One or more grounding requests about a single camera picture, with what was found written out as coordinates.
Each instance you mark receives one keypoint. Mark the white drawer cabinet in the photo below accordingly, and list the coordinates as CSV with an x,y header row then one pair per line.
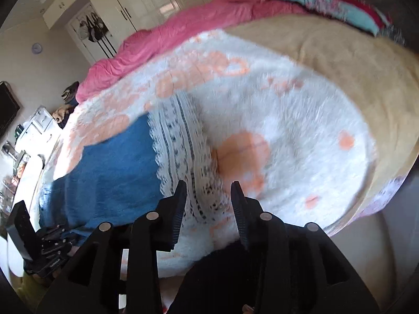
x,y
41,121

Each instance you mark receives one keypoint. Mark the white and orange fleece blanket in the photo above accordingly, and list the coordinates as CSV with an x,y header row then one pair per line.
x,y
294,121

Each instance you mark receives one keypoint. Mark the assorted jars and small clutter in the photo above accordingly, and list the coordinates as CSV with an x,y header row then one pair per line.
x,y
13,166

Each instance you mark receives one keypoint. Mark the pink duvet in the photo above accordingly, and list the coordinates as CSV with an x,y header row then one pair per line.
x,y
196,23

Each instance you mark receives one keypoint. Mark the round wall clock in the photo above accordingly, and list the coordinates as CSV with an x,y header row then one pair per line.
x,y
37,48

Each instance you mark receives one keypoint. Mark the dark striped hanging bag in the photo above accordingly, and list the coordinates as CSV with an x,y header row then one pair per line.
x,y
97,27

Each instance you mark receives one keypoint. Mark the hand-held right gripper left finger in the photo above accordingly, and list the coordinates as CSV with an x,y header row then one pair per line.
x,y
178,214

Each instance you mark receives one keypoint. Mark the blue denim lace-trimmed garment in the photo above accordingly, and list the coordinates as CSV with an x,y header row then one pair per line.
x,y
114,170

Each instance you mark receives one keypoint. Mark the person's dark trousers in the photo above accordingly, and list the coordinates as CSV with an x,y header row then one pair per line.
x,y
212,281

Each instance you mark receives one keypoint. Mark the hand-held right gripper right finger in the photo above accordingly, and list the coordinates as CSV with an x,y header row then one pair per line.
x,y
240,217

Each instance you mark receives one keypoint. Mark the long white low cabinet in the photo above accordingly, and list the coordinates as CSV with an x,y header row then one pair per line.
x,y
27,183

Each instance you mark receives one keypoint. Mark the white door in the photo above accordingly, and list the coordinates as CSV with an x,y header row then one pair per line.
x,y
98,49

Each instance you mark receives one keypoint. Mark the dark folded clothes pile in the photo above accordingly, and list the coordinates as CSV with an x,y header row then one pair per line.
x,y
70,93

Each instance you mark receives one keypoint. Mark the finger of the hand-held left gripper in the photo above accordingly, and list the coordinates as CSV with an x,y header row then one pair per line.
x,y
55,244
52,229

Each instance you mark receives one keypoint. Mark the black wall television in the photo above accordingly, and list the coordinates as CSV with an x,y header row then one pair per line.
x,y
7,108

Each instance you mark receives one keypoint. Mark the tan plush garment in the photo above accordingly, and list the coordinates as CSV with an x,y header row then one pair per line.
x,y
60,116

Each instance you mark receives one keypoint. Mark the beige bed sheet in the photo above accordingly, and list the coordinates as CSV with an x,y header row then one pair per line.
x,y
360,72

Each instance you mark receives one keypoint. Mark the white hanging bag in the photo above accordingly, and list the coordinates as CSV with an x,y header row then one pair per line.
x,y
82,29

